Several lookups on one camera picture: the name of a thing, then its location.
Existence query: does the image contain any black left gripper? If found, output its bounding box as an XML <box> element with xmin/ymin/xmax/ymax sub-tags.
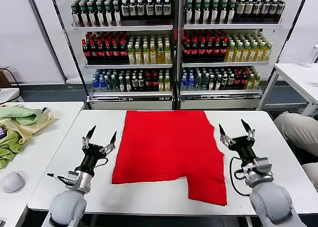
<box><xmin>79</xmin><ymin>125</ymin><xmax>117</xmax><ymax>175</ymax></box>

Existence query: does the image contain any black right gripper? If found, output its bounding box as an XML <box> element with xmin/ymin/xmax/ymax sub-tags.
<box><xmin>218</xmin><ymin>119</ymin><xmax>256</xmax><ymax>164</ymax></box>

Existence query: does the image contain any red garment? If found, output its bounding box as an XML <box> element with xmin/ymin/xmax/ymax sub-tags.
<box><xmin>111</xmin><ymin>110</ymin><xmax>228</xmax><ymax>207</ymax></box>

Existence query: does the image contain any grey drinks shelf unit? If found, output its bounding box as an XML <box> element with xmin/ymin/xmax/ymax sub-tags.
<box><xmin>177</xmin><ymin>0</ymin><xmax>311</xmax><ymax>111</ymax></box>
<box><xmin>51</xmin><ymin>0</ymin><xmax>180</xmax><ymax>111</ymax></box>

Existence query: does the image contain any white metal shelf board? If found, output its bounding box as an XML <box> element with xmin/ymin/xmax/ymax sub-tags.
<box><xmin>179</xmin><ymin>89</ymin><xmax>263</xmax><ymax>100</ymax></box>
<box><xmin>181</xmin><ymin>61</ymin><xmax>270</xmax><ymax>68</ymax></box>
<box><xmin>183</xmin><ymin>23</ymin><xmax>283</xmax><ymax>30</ymax></box>
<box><xmin>83</xmin><ymin>63</ymin><xmax>173</xmax><ymax>69</ymax></box>
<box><xmin>89</xmin><ymin>90</ymin><xmax>173</xmax><ymax>100</ymax></box>
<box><xmin>72</xmin><ymin>24</ymin><xmax>174</xmax><ymax>32</ymax></box>

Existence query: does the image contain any beige trousered leg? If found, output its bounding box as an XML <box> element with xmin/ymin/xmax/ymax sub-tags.
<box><xmin>274</xmin><ymin>112</ymin><xmax>318</xmax><ymax>159</ymax></box>

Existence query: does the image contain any cream yellow garment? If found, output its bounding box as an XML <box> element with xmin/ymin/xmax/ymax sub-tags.
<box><xmin>0</xmin><ymin>109</ymin><xmax>54</xmax><ymax>145</ymax></box>

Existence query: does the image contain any white side table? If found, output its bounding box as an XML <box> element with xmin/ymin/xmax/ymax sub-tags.
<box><xmin>257</xmin><ymin>63</ymin><xmax>318</xmax><ymax>118</ymax></box>

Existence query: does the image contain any light green garment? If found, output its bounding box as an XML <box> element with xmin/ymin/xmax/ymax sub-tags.
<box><xmin>0</xmin><ymin>105</ymin><xmax>43</xmax><ymax>126</ymax></box>

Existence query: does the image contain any olive green towel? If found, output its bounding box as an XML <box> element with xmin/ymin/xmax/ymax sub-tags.
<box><xmin>0</xmin><ymin>129</ymin><xmax>25</xmax><ymax>169</ymax></box>

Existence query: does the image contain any grey computer mouse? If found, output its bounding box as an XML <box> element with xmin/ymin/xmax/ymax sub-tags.
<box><xmin>2</xmin><ymin>171</ymin><xmax>26</xmax><ymax>194</ymax></box>

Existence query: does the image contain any white plastic box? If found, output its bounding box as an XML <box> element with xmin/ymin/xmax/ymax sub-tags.
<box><xmin>0</xmin><ymin>87</ymin><xmax>20</xmax><ymax>105</ymax></box>

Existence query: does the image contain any brown cardboard box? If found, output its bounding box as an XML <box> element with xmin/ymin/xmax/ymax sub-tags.
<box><xmin>0</xmin><ymin>66</ymin><xmax>12</xmax><ymax>88</ymax></box>

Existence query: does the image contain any grey diagonal pole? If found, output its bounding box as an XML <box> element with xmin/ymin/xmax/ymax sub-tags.
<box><xmin>24</xmin><ymin>0</ymin><xmax>69</xmax><ymax>83</ymax></box>

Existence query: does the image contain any green cap tea bottle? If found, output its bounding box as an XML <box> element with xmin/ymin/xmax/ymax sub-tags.
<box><xmin>87</xmin><ymin>2</ymin><xmax>97</xmax><ymax>27</ymax></box>
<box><xmin>211</xmin><ymin>0</ymin><xmax>220</xmax><ymax>25</ymax></box>
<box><xmin>184</xmin><ymin>0</ymin><xmax>194</xmax><ymax>25</ymax></box>
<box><xmin>219</xmin><ymin>0</ymin><xmax>229</xmax><ymax>25</ymax></box>
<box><xmin>71</xmin><ymin>2</ymin><xmax>80</xmax><ymax>27</ymax></box>
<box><xmin>96</xmin><ymin>2</ymin><xmax>105</xmax><ymax>27</ymax></box>
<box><xmin>79</xmin><ymin>2</ymin><xmax>88</xmax><ymax>27</ymax></box>
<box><xmin>193</xmin><ymin>0</ymin><xmax>202</xmax><ymax>25</ymax></box>
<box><xmin>113</xmin><ymin>2</ymin><xmax>122</xmax><ymax>27</ymax></box>
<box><xmin>202</xmin><ymin>0</ymin><xmax>211</xmax><ymax>25</ymax></box>
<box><xmin>228</xmin><ymin>0</ymin><xmax>237</xmax><ymax>25</ymax></box>
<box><xmin>104</xmin><ymin>2</ymin><xmax>114</xmax><ymax>27</ymax></box>

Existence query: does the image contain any dark bottle beige label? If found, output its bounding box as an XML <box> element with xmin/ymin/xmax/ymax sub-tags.
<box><xmin>277</xmin><ymin>0</ymin><xmax>286</xmax><ymax>23</ymax></box>
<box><xmin>243</xmin><ymin>0</ymin><xmax>253</xmax><ymax>23</ymax></box>
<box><xmin>252</xmin><ymin>0</ymin><xmax>262</xmax><ymax>23</ymax></box>
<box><xmin>261</xmin><ymin>0</ymin><xmax>270</xmax><ymax>23</ymax></box>
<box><xmin>236</xmin><ymin>0</ymin><xmax>244</xmax><ymax>23</ymax></box>
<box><xmin>269</xmin><ymin>0</ymin><xmax>278</xmax><ymax>23</ymax></box>

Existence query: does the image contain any dark bottle blue white label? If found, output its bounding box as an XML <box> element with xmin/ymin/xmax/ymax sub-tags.
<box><xmin>146</xmin><ymin>0</ymin><xmax>155</xmax><ymax>21</ymax></box>
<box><xmin>155</xmin><ymin>0</ymin><xmax>163</xmax><ymax>21</ymax></box>
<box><xmin>137</xmin><ymin>0</ymin><xmax>146</xmax><ymax>21</ymax></box>
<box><xmin>163</xmin><ymin>0</ymin><xmax>172</xmax><ymax>21</ymax></box>
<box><xmin>129</xmin><ymin>0</ymin><xmax>138</xmax><ymax>21</ymax></box>
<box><xmin>121</xmin><ymin>0</ymin><xmax>130</xmax><ymax>21</ymax></box>

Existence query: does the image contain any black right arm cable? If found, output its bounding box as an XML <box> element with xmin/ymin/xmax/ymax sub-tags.
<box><xmin>229</xmin><ymin>156</ymin><xmax>253</xmax><ymax>196</ymax></box>

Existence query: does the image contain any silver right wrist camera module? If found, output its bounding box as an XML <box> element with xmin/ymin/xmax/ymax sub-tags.
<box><xmin>242</xmin><ymin>157</ymin><xmax>273</xmax><ymax>182</ymax></box>

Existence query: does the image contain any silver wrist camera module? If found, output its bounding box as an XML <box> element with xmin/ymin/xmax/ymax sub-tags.
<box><xmin>242</xmin><ymin>157</ymin><xmax>273</xmax><ymax>182</ymax></box>
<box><xmin>65</xmin><ymin>170</ymin><xmax>84</xmax><ymax>188</ymax></box>

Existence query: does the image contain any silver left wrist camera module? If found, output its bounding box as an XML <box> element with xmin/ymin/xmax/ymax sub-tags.
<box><xmin>65</xmin><ymin>170</ymin><xmax>84</xmax><ymax>188</ymax></box>

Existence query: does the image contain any thin black wall cable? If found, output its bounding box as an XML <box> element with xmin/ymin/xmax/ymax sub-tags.
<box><xmin>4</xmin><ymin>68</ymin><xmax>20</xmax><ymax>88</ymax></box>

